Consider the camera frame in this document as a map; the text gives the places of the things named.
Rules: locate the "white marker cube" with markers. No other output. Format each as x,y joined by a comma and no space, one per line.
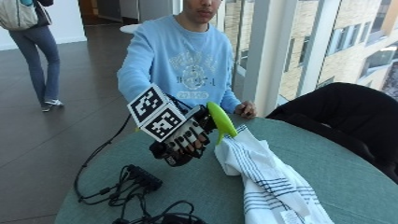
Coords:
154,113

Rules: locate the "white striped cloth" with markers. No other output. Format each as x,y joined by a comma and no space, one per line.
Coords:
265,180

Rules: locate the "the person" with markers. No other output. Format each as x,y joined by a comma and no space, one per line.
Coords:
182,59

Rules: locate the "black jacket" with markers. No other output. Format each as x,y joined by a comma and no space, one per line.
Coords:
347,121

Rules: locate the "black device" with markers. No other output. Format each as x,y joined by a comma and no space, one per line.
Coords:
182,219

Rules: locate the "white round table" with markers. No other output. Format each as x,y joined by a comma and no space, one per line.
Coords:
129,28

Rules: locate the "black palm camera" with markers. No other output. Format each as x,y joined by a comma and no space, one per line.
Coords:
167,155

